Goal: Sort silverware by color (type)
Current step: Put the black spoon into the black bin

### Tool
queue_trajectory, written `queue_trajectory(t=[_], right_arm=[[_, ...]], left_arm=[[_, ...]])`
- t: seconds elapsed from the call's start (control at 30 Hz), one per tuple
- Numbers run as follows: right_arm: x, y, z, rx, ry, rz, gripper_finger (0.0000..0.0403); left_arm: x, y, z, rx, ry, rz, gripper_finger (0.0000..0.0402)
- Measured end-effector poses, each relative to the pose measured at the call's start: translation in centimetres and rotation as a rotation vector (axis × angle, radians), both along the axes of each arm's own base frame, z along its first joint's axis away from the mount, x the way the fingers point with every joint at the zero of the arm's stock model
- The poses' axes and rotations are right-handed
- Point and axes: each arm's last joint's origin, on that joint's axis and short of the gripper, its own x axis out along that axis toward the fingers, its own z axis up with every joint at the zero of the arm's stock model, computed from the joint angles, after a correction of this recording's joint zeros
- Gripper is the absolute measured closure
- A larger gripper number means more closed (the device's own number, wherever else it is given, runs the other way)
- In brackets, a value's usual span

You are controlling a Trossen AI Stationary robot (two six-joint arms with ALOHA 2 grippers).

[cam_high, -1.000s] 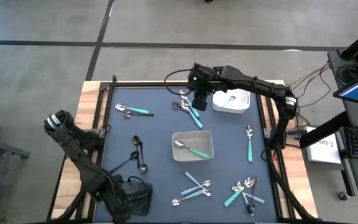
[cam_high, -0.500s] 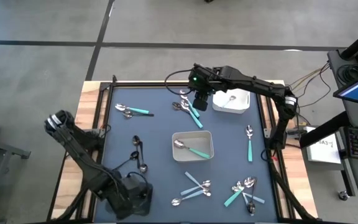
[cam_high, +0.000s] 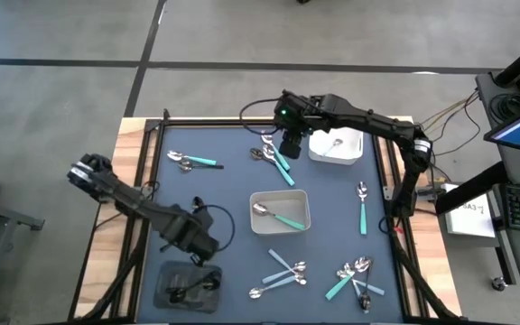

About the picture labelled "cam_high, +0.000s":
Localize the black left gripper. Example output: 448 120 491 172
163 203 219 254

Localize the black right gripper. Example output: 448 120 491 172
272 88 333 135

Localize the light blue handle spoon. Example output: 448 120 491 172
336 268 386 298
352 280 372 314
248 274 298 301
261 260 308 285
267 248 308 286

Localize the dark translucent plastic bin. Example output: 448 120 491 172
152 259 224 315

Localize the white plastic bin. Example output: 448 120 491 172
308 126 365 166

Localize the blue table mat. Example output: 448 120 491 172
136 125 406 324

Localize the beige plastic bin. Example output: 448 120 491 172
248 189 311 237

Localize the black square beam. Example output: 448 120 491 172
434 161 510 216

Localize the white paper sheet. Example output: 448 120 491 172
443 182 497 239

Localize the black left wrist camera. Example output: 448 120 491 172
187 232 221 267

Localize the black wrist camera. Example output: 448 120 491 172
187 232 221 267
279 129 305 161

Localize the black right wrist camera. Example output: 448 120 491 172
279 129 305 161

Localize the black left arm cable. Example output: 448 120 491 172
190 196 237 254

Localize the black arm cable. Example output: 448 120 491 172
238 97 284 136
190 196 237 254

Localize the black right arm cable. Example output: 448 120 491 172
238 97 284 136

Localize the black aluminium table frame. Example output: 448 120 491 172
68 107 462 325

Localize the coiled black cable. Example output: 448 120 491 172
488 92 520 124

